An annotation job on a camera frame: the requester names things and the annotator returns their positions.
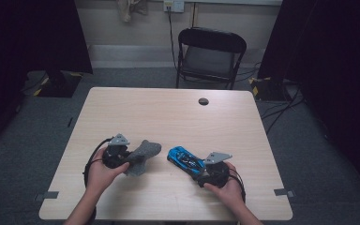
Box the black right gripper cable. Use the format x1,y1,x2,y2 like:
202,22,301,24
227,168,248,203

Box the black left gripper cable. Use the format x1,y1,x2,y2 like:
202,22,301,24
82,137,115,225

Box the beige hanging cloth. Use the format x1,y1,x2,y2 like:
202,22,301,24
115,0,149,23

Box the black curtain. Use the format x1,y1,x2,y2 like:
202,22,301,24
257,0,360,201
0,0,94,158

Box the grey tape strip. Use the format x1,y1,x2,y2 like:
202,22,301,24
273,187,296,199
34,190,60,203

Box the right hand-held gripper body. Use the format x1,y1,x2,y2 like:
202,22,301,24
196,151,233,189

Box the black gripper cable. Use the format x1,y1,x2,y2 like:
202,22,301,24
227,168,248,203
82,137,115,225

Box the white wall outlet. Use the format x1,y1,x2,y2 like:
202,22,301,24
163,0,186,14

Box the black folding chair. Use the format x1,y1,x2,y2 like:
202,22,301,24
175,27,248,91

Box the black floor cables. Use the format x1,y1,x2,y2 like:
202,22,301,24
234,61,307,136

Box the black outlet cable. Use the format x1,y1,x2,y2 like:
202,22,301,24
167,6,179,71

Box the person's left hand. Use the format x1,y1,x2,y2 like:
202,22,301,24
84,146,131,197

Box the black stand base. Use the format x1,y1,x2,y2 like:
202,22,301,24
247,76,293,103
37,69,83,98

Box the blue toy car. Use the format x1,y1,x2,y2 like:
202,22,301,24
167,145,207,181

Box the person's right hand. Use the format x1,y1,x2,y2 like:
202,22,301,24
202,160,246,214

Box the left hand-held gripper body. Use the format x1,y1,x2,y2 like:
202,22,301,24
101,133,133,170

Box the grey cloth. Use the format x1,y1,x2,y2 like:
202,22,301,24
123,139,163,177

